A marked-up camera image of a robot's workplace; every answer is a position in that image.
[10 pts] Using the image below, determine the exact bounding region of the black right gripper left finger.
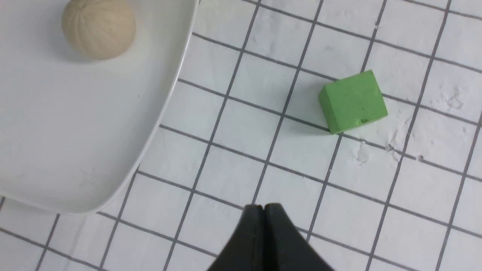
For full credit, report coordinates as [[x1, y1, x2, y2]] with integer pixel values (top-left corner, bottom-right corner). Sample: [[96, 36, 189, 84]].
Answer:
[[209, 205, 265, 271]]

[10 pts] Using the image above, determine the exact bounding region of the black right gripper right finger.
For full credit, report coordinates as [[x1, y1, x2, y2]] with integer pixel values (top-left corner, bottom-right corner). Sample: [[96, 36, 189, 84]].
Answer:
[[264, 203, 333, 271]]

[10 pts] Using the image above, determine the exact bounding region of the beige steamed bun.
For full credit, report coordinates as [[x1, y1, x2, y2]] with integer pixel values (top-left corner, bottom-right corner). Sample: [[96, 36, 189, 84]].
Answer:
[[61, 0, 136, 60]]

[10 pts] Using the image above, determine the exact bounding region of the white square plate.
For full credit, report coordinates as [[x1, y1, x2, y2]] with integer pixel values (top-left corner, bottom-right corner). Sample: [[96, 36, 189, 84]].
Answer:
[[0, 0, 198, 215]]

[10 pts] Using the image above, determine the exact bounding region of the checkered white tablecloth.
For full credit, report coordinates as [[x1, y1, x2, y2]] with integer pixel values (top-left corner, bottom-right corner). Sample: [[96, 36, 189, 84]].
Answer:
[[1, 0, 481, 271]]

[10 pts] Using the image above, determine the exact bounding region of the green cube block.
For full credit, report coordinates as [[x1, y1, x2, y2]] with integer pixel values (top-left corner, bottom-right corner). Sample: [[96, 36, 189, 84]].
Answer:
[[318, 70, 388, 134]]

